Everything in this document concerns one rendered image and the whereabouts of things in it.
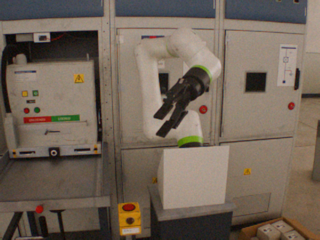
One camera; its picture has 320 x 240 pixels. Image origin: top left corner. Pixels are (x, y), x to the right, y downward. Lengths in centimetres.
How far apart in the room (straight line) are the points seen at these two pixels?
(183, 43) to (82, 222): 157
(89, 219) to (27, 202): 91
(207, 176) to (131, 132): 73
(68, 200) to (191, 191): 55
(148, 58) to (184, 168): 57
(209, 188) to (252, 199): 108
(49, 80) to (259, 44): 136
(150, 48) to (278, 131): 123
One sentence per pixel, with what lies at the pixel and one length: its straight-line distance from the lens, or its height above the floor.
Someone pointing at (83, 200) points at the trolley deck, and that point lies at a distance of 131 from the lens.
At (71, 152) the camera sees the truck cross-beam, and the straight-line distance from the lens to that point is 171.
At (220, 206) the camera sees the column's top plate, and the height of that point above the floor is 75.
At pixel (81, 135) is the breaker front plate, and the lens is 168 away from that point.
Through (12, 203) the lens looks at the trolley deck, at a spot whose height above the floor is 83.
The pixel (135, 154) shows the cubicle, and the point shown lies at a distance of 193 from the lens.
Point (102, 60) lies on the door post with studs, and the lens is 181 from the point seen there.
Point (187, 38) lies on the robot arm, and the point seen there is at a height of 151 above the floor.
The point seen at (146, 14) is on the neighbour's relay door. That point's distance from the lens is 180.
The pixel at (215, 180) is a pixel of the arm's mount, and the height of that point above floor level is 88.
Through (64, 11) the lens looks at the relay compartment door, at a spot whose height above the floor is 168.
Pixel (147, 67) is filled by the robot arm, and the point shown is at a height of 137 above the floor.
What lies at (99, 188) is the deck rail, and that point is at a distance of 135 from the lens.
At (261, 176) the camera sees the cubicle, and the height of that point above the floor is 50.
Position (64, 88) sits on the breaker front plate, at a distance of 162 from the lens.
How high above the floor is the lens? 150
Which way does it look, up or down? 16 degrees down
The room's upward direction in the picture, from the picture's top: straight up
